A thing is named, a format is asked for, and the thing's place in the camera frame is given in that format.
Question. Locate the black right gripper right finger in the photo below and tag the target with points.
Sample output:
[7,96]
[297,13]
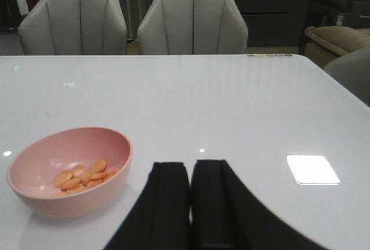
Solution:
[226,215]

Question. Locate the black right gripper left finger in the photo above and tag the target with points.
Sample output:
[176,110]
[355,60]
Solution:
[159,218]

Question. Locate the orange ham slices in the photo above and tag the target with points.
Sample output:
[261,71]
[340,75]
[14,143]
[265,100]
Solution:
[81,178]

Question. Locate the pink plastic bowl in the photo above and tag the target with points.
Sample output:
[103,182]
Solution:
[32,172]

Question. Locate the coloured dot sticker strip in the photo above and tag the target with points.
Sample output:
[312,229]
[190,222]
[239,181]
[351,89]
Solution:
[269,55]

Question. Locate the grey chair at table side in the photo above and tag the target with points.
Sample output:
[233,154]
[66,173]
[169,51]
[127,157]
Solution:
[352,71]

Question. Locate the right grey upholstered chair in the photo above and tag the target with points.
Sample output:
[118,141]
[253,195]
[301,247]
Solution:
[193,27]

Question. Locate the grey upholstered chair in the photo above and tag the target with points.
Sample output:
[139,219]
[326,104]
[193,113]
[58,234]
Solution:
[193,27]
[74,27]

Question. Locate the left grey upholstered chair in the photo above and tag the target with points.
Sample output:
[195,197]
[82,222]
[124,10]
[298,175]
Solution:
[74,27]

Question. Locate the black appliance box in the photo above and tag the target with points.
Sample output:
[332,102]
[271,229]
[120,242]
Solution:
[321,13]

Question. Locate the person in dark clothes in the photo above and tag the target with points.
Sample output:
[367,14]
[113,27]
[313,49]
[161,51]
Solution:
[11,14]

